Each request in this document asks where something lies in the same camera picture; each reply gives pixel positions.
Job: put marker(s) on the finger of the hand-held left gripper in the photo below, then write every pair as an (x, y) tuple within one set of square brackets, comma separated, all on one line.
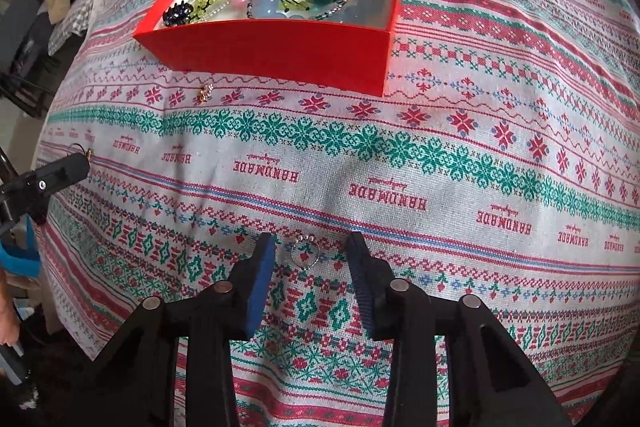
[(50, 179)]

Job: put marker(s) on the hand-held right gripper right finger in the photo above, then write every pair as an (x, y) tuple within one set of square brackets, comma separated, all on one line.
[(362, 287)]

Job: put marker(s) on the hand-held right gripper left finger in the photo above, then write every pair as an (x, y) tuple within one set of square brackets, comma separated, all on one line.
[(260, 287)]

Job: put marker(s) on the red cardboard box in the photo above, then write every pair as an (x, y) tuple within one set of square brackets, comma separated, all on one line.
[(280, 52)]

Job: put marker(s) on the pink bead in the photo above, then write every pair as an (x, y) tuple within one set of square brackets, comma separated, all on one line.
[(238, 1)]

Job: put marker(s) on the person's left forearm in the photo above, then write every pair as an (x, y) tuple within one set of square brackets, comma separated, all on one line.
[(6, 312)]

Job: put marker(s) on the blue plastic object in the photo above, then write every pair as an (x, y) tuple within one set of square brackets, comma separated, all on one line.
[(17, 262)]

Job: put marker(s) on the patterned woven tablecloth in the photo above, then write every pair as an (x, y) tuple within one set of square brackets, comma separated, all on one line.
[(400, 157)]

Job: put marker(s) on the grey checked cloth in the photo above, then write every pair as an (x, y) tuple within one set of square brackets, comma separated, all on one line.
[(72, 19)]

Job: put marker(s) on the small gold earring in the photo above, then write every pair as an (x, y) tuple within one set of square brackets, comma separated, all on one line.
[(205, 93)]

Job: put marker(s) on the dark furniture frame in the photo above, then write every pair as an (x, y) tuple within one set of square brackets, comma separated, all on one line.
[(25, 72)]

